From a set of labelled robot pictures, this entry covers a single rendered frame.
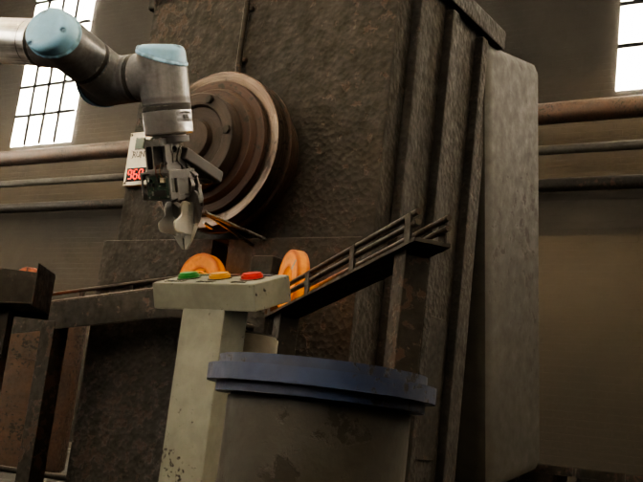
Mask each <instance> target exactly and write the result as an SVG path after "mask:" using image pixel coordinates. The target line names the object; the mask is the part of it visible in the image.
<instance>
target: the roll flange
mask: <svg viewBox="0 0 643 482"><path fill-rule="evenodd" d="M261 84H262V83H261ZM262 85H263V86H264V87H265V88H266V89H267V90H268V92H269V93H271V94H272V95H273V96H274V97H275V98H276V100H277V101H278V103H279V105H280V106H281V108H282V110H283V113H284V115H285V118H286V121H287V126H288V136H289V142H288V153H287V158H286V163H285V166H284V168H283V171H282V174H281V176H280V179H279V181H278V183H277V186H276V188H275V189H274V191H273V192H272V194H271V195H270V197H269V198H268V199H267V201H266V202H265V203H264V204H263V205H262V207H261V208H260V209H259V210H257V211H256V212H255V213H254V214H253V215H252V216H250V217H249V218H247V219H246V220H244V221H243V222H241V223H239V224H237V225H238V226H240V227H243V228H244V227H248V226H250V225H252V224H255V223H257V222H258V221H260V220H262V219H263V218H265V217H266V216H267V215H269V214H270V213H271V212H272V211H273V210H274V209H275V208H276V207H277V206H278V205H279V203H280V202H281V201H282V199H283V198H284V197H285V195H286V193H287V192H288V190H289V188H290V186H291V184H292V182H293V180H294V177H295V174H296V170H297V166H298V160H299V141H298V136H297V132H296V129H295V126H294V124H293V123H292V121H291V118H290V115H289V112H288V110H287V108H286V106H285V104H284V102H283V101H282V99H281V98H280V97H279V96H278V94H277V93H276V92H274V91H273V90H272V89H271V88H269V87H267V86H266V85H264V84H262ZM197 230H200V231H202V232H206V233H225V232H229V231H228V230H226V229H221V230H207V229H197Z"/></svg>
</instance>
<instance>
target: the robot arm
mask: <svg viewBox="0 0 643 482"><path fill-rule="evenodd" d="M0 63H2V64H17V65H32V66H36V67H42V68H55V69H58V70H59V71H60V72H62V73H63V74H64V75H66V76H67V77H69V78H70V79H71V80H73V81H74V82H75V83H76V87H77V90H78V93H79V94H80V96H81V97H82V99H83V100H84V101H86V102H87V103H88V104H90V105H93V106H98V107H111V106H114V105H119V104H127V103H135V102H141V103H142V110H143V121H144V134H145V135H146V136H152V138H150V140H144V152H145V161H146V172H142V173H140V174H141V184H142V194H143V201H146V200H148V202H149V201H154V202H158V201H162V204H163V207H164V209H165V217H164V218H163V219H162V220H161V221H160V222H159V224H158V226H159V230H160V232H163V233H168V234H172V235H174V237H175V239H176V241H177V243H178V244H179V246H180V247H181V248H182V250H187V249H188V248H189V246H190V244H191V242H192V240H193V238H194V236H195V233H196V231H197V228H198V224H199V222H200V220H201V215H202V211H203V206H204V197H203V192H202V185H200V183H202V184H203V185H209V184H219V183H221V181H222V177H223V172H222V171H221V170H220V169H218V168H217V167H215V166H214V165H212V164H211V163H209V162H208V161H206V160H205V159H203V158H202V157H201V156H199V155H198V154H196V153H195V152H193V151H192V150H191V149H189V148H188V147H183V148H181V142H189V135H187V133H192V132H193V123H192V113H191V104H190V93H189V83H188V62H187V56H186V51H185V49H184V47H182V46H180V45H174V44H143V45H138V46H137V47H136V50H135V54H131V55H118V54H117V53H115V52H114V51H113V50H112V49H111V48H110V47H108V46H107V45H106V44H105V43H103V42H102V41H101V40H100V39H98V38H97V37H96V36H95V35H94V34H92V33H91V32H90V31H89V30H88V29H86V28H85V27H84V26H83V25H82V24H80V23H79V22H78V20H77V19H76V18H75V17H74V16H73V15H71V14H70V13H69V12H66V11H64V10H62V9H60V8H48V9H46V10H44V11H40V12H39V13H38V14H36V15H35V16H34V17H33V18H11V17H0ZM144 180H146V188H147V194H144ZM199 182H200V183H199ZM185 199H186V200H187V201H182V203H181V204H180V203H178V202H177V201H180V200H185ZM174 202H175V203H174Z"/></svg>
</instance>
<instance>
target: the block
mask: <svg viewBox="0 0 643 482"><path fill-rule="evenodd" d="M282 260H283V259H281V258H279V257H276V256H273V255H255V256H252V258H251V265H250V272H261V273H262V274H278V271H279V268H280V265H281V262H282ZM247 323H249V324H252V325H253V326H254V330H253V332H258V333H264V334H269V335H272V332H273V324H274V320H273V319H269V318H264V313H263V312H262V311H257V312H248V316H247Z"/></svg>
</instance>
